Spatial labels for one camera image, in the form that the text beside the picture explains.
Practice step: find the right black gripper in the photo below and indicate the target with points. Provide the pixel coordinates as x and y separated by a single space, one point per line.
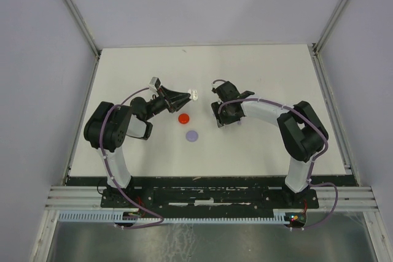
220 118

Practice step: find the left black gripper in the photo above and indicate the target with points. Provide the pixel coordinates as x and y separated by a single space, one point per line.
171 94

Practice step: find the white round charging case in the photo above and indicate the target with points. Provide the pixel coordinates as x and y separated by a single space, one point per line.
193 98

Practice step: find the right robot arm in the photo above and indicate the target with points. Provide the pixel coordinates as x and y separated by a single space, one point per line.
303 134

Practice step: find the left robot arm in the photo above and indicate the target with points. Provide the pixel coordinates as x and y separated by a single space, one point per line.
110 124

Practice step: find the orange round charging case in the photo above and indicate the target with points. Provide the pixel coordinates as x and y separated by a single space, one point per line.
183 118

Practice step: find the purple round charging case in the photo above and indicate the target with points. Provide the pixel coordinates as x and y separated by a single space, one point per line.
191 136

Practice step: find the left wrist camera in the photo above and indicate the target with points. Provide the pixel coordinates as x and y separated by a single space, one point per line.
154 84

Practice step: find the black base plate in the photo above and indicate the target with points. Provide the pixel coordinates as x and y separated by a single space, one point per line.
264 192

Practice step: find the left aluminium frame post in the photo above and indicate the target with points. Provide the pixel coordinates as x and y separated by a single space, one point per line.
82 26

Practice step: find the aluminium frame post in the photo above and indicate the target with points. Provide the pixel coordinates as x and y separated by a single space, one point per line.
330 26
82 26

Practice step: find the white slotted cable duct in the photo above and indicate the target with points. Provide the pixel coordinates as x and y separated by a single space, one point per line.
122 217

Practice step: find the right aluminium frame post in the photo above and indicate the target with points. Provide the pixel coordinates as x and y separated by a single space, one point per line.
330 26

